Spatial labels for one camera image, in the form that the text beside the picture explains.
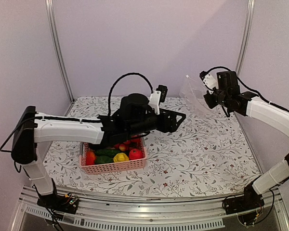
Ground green cucumber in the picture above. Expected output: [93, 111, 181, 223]
[94, 149, 121, 158]

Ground aluminium front rail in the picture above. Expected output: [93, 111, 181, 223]
[11, 185, 289, 231]

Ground aluminium frame post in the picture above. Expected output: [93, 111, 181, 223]
[236, 0, 255, 75]
[45, 0, 75, 103]

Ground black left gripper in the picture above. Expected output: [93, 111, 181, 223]
[127, 108, 186, 138]

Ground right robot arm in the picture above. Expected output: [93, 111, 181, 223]
[199, 70, 289, 210]

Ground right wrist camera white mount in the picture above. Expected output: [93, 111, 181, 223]
[199, 71, 218, 91]

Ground red orange chili pepper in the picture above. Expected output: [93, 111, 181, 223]
[85, 150, 96, 166]

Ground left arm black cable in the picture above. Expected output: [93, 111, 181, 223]
[108, 73, 154, 116]

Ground right aluminium frame post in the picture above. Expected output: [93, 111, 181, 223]
[236, 0, 255, 75]

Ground clear zip top bag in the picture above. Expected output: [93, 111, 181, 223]
[179, 75, 210, 115]

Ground yellow pepper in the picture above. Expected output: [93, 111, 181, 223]
[113, 153, 129, 163]

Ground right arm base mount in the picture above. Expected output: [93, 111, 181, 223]
[222, 183, 264, 215]

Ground red cherry tomato bunch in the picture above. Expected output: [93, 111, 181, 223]
[113, 138, 141, 152]

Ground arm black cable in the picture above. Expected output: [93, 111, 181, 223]
[108, 73, 154, 116]
[206, 66, 289, 118]

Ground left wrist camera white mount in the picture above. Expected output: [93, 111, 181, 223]
[148, 85, 168, 115]

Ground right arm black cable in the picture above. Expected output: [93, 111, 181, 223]
[206, 66, 289, 118]

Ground floral tablecloth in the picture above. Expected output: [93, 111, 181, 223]
[44, 98, 260, 197]

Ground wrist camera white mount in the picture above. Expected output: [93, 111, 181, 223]
[199, 71, 218, 91]
[148, 85, 168, 115]

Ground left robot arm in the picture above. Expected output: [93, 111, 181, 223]
[11, 91, 186, 209]

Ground dark green pepper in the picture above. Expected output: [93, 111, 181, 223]
[94, 155, 114, 165]

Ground pink plastic basket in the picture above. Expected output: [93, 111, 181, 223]
[79, 138, 147, 175]

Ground left aluminium frame post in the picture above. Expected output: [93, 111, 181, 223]
[45, 0, 75, 103]

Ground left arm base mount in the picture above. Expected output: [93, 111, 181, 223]
[37, 189, 79, 214]

